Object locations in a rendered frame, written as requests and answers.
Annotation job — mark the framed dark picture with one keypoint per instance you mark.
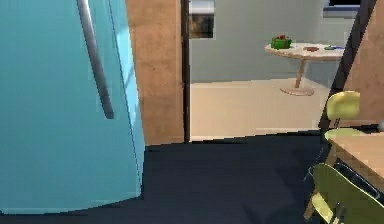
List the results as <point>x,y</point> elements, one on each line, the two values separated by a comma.
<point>201,23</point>

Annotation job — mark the green bowl with red fruit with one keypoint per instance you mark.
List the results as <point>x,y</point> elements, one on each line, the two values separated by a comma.
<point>281,42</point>

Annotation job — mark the brown flat plate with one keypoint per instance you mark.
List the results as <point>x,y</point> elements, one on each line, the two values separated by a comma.
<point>311,49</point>

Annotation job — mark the turquoise fridge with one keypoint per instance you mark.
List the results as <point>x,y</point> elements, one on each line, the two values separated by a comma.
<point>50,116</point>

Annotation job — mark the yellow-green chair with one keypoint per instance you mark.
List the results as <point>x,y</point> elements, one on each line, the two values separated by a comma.
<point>343,196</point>
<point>343,110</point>

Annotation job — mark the small green and blue item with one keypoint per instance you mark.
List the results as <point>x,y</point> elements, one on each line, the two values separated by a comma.
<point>333,48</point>

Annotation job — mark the wooden dining table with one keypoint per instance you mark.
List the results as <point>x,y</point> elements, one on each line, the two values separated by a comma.
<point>361,156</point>

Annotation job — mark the window with blue sill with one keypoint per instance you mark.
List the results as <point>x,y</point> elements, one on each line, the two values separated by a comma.
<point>341,8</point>

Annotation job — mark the round pale pedestal table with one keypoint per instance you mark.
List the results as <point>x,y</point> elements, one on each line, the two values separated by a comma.
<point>305,55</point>

